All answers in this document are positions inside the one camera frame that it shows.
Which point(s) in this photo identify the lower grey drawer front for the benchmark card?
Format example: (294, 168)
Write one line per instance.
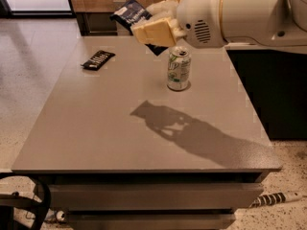
(151, 222)

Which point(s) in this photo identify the black rxbar chocolate bar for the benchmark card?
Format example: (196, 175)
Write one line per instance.
(98, 60)

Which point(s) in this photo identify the blue rxbar blueberry bar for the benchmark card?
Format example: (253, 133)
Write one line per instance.
(130, 13)

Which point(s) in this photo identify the upper grey drawer front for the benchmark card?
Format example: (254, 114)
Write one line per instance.
(181, 196)

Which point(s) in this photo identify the left metal bracket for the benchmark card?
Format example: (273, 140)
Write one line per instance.
(121, 30)

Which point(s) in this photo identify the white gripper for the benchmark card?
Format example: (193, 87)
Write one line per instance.
(200, 14)

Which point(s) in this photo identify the grey drawer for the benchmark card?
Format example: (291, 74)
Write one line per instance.
(151, 222)
(181, 196)

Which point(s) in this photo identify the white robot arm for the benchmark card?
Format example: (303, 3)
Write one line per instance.
(269, 23)

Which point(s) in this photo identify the green white soda can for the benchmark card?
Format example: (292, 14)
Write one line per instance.
(178, 68)

